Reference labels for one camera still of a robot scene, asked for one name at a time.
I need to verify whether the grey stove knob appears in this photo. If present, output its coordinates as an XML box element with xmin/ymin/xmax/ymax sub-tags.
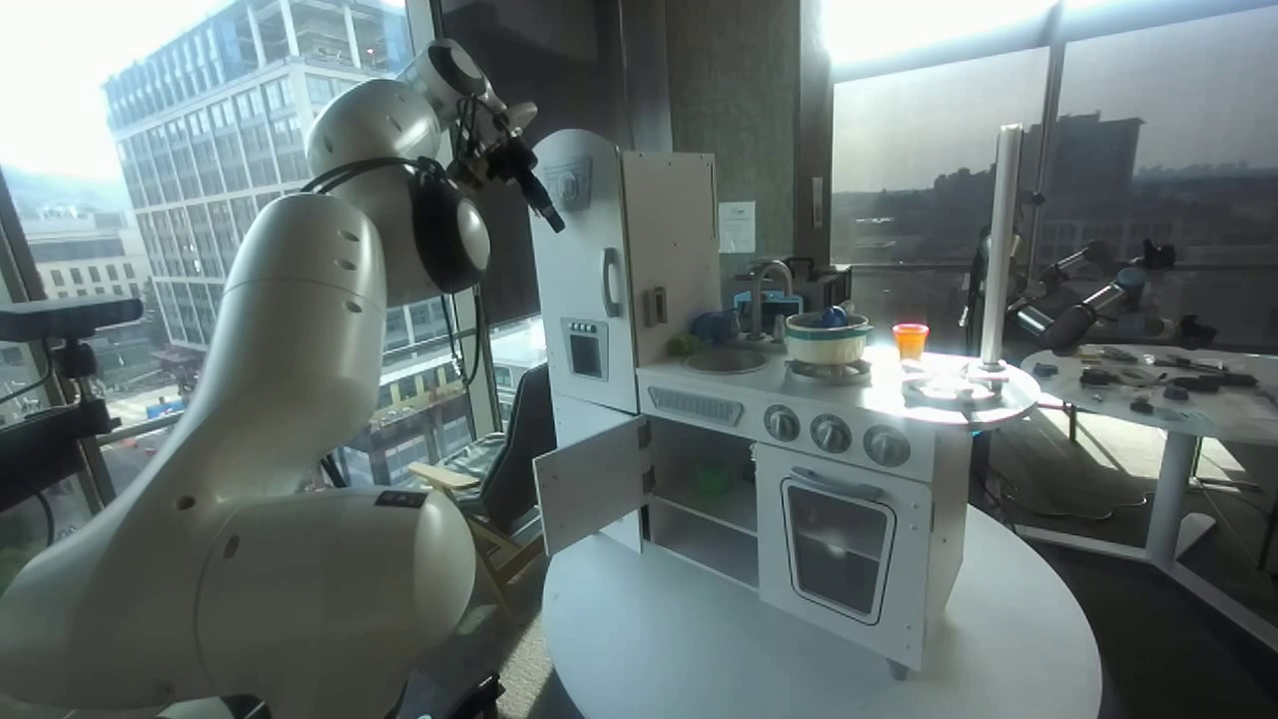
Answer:
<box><xmin>863</xmin><ymin>418</ymin><xmax>914</xmax><ymax>471</ymax></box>
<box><xmin>761</xmin><ymin>403</ymin><xmax>803</xmax><ymax>447</ymax></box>
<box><xmin>807</xmin><ymin>413</ymin><xmax>856</xmax><ymax>458</ymax></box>

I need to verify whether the white toy kitchen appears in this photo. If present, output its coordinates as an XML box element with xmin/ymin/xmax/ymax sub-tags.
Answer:
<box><xmin>528</xmin><ymin>128</ymin><xmax>979</xmax><ymax>674</ymax></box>

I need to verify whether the grey toy sink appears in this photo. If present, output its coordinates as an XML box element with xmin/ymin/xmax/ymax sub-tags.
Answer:
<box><xmin>679</xmin><ymin>341</ymin><xmax>779</xmax><ymax>379</ymax></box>

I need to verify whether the black articulated device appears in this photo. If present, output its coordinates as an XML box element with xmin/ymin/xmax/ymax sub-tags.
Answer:
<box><xmin>1007</xmin><ymin>234</ymin><xmax>1189</xmax><ymax>366</ymax></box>

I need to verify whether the grey toy faucet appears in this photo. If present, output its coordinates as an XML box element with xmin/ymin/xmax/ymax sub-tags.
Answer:
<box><xmin>747</xmin><ymin>258</ymin><xmax>807</xmax><ymax>349</ymax></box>

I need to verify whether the small white cupboard door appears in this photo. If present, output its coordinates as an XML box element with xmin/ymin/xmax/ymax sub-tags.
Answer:
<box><xmin>532</xmin><ymin>414</ymin><xmax>655</xmax><ymax>558</ymax></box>

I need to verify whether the white oven door with window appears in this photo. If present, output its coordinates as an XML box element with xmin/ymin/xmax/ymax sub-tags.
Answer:
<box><xmin>751</xmin><ymin>443</ymin><xmax>934</xmax><ymax>670</ymax></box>

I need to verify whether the small round white tabletop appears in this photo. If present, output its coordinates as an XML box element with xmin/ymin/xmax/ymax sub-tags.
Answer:
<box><xmin>910</xmin><ymin>350</ymin><xmax>1041</xmax><ymax>430</ymax></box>

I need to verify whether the blue toy item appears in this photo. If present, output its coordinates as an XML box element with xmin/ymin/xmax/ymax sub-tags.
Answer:
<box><xmin>689</xmin><ymin>309</ymin><xmax>751</xmax><ymax>349</ymax></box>

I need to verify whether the dark desk clutter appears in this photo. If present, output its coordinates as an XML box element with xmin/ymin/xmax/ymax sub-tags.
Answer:
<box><xmin>1076</xmin><ymin>341</ymin><xmax>1266</xmax><ymax>414</ymax></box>

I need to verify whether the white paper sheet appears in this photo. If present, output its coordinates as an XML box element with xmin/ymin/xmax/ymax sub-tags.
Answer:
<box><xmin>714</xmin><ymin>201</ymin><xmax>765</xmax><ymax>258</ymax></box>

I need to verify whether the round white table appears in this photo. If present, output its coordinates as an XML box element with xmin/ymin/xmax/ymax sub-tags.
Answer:
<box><xmin>538</xmin><ymin>494</ymin><xmax>1107</xmax><ymax>719</ymax></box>

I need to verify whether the small translucent orange tumbler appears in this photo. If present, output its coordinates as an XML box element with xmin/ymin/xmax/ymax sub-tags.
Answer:
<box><xmin>888</xmin><ymin>320</ymin><xmax>934</xmax><ymax>365</ymax></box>

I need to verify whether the white fridge door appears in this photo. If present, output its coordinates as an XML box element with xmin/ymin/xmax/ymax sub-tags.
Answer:
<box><xmin>528</xmin><ymin>128</ymin><xmax>646</xmax><ymax>418</ymax></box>

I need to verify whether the white vertical pole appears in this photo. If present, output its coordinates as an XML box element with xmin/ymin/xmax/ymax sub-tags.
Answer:
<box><xmin>979</xmin><ymin>120</ymin><xmax>1029</xmax><ymax>374</ymax></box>

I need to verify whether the black camera stand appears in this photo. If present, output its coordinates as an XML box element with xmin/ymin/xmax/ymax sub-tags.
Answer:
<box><xmin>0</xmin><ymin>297</ymin><xmax>144</xmax><ymax>511</ymax></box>

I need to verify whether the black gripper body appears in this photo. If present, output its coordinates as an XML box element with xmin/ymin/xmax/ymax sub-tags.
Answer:
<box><xmin>457</xmin><ymin>91</ymin><xmax>538</xmax><ymax>188</ymax></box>

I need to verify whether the wooden folding chair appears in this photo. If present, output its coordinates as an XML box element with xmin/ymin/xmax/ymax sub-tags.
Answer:
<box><xmin>404</xmin><ymin>454</ymin><xmax>546</xmax><ymax>610</ymax></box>

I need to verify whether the white desk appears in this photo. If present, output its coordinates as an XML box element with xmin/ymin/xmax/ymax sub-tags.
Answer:
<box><xmin>1022</xmin><ymin>341</ymin><xmax>1278</xmax><ymax>630</ymax></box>

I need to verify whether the black chair backrest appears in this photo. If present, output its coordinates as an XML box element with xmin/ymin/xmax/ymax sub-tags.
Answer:
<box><xmin>476</xmin><ymin>365</ymin><xmax>558</xmax><ymax>539</ymax></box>

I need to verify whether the white pot with teal rim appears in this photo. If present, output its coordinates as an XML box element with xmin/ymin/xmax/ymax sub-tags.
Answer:
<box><xmin>779</xmin><ymin>309</ymin><xmax>874</xmax><ymax>370</ymax></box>

